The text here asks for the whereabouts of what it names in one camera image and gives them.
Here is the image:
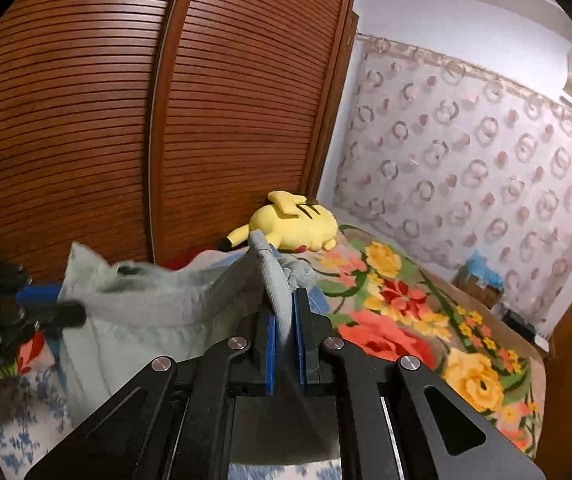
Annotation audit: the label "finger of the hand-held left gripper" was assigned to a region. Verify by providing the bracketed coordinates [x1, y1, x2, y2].
[15, 283, 63, 307]
[36, 302, 88, 330]

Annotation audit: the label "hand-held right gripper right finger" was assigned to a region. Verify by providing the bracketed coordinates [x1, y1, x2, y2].
[293, 287, 547, 480]

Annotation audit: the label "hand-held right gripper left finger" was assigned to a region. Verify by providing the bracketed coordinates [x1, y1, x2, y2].
[23, 308, 279, 480]

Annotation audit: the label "grey-green pants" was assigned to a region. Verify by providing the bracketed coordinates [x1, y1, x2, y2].
[58, 230, 343, 467]

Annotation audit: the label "folded blue jeans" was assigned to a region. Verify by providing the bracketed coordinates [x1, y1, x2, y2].
[186, 249, 249, 273]

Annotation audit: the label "colourful flower blanket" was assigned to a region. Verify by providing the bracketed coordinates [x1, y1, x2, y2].
[311, 224, 548, 462]

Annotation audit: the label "yellow plush toy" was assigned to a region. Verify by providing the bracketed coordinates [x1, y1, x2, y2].
[216, 190, 340, 254]

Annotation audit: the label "wooden louvered wardrobe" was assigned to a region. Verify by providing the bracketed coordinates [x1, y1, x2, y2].
[0, 0, 363, 282]

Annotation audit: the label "cardboard box with blue cloth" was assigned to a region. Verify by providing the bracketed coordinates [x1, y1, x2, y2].
[458, 252, 505, 309]

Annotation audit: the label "black box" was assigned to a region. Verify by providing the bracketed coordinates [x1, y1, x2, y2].
[500, 307, 540, 344]

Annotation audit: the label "circle-print curtain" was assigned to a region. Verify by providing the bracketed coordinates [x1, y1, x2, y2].
[333, 34, 572, 342]

